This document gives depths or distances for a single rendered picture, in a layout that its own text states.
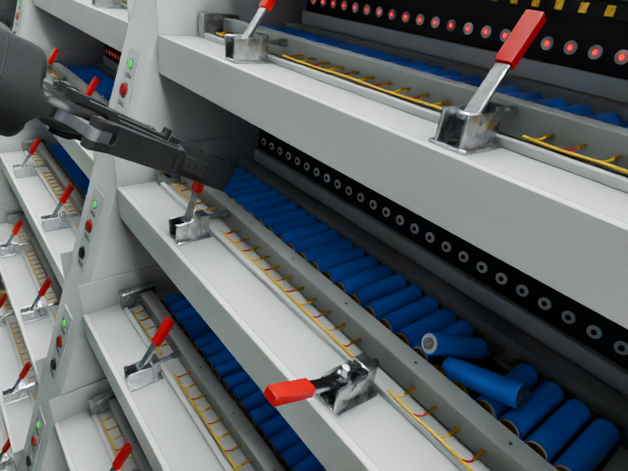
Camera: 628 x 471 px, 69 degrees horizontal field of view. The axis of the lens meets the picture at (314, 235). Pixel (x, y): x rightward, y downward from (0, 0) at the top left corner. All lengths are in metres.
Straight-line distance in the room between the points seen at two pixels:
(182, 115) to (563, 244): 0.52
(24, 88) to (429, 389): 0.36
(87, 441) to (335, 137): 0.63
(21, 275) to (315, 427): 0.94
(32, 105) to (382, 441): 0.35
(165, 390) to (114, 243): 0.22
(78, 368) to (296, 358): 0.48
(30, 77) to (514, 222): 0.34
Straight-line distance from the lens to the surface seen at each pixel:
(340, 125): 0.35
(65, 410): 0.86
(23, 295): 1.14
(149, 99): 0.64
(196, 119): 0.67
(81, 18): 0.94
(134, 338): 0.69
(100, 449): 0.82
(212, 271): 0.48
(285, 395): 0.30
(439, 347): 0.37
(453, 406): 0.35
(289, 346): 0.40
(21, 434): 1.12
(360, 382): 0.35
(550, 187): 0.27
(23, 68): 0.40
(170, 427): 0.58
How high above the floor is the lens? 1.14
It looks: 16 degrees down
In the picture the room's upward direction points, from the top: 22 degrees clockwise
